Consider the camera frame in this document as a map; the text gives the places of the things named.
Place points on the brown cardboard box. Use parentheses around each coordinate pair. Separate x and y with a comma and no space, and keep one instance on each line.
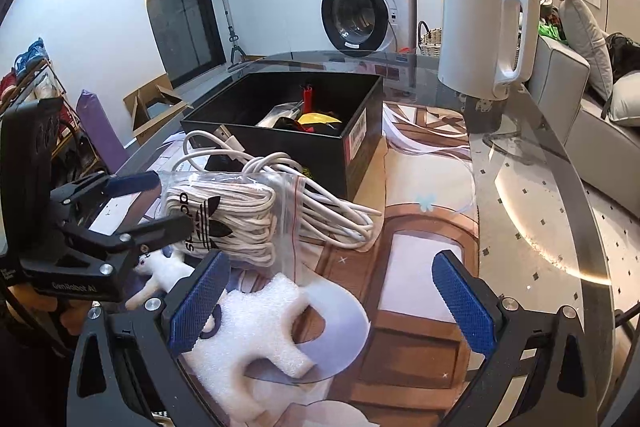
(150,112)

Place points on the grey floor mop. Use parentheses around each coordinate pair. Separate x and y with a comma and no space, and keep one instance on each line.
(231,32)

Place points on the red lighter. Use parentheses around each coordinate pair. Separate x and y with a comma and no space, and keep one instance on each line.
(307,97)

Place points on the grey sofa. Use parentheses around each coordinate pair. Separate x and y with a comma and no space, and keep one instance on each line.
(560,82)

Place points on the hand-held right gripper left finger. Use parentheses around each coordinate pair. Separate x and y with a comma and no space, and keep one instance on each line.
(197,304)

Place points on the black cardboard box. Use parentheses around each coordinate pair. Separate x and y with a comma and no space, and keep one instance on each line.
(300,142)

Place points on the shoe rack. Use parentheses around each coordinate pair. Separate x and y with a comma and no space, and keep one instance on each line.
(30,82)

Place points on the purple yoga mat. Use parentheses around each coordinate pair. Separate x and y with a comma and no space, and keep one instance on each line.
(100,132)

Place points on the white foam piece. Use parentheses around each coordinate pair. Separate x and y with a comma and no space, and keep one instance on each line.
(260,322)

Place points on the yellow packet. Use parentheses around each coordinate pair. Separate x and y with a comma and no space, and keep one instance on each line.
(317,117)

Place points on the printed desk mat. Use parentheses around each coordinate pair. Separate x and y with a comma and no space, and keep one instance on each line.
(415,257)

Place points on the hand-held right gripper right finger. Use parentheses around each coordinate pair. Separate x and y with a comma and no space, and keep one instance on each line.
(465,304)

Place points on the white electric kettle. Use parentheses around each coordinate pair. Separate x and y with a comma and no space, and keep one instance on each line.
(470,32)

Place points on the white medicine sachet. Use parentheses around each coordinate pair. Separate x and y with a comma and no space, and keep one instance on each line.
(277,116)

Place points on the white plush toy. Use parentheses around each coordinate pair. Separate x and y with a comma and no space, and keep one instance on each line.
(165,272)

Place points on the zip bag of cream shoelaces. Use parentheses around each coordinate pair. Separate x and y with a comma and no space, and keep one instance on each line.
(235,217)

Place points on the grey pillow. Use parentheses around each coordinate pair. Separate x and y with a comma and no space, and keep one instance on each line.
(585,37)

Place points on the translucent plastic sheet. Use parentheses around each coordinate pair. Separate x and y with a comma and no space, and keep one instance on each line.
(345,322)

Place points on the wicker basket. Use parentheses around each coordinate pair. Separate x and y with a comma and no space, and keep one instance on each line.
(431,42)

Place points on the green cloth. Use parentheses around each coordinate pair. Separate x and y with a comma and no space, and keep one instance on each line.
(550,32)

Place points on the white pillow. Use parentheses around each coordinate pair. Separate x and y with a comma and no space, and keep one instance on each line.
(627,104)

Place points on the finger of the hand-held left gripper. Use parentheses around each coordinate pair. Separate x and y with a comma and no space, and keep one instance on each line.
(150,234)
(132,184)

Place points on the white counter cabinet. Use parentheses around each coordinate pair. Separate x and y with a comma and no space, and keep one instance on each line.
(270,12)

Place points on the person's left hand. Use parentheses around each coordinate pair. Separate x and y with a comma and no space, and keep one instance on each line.
(70,319)

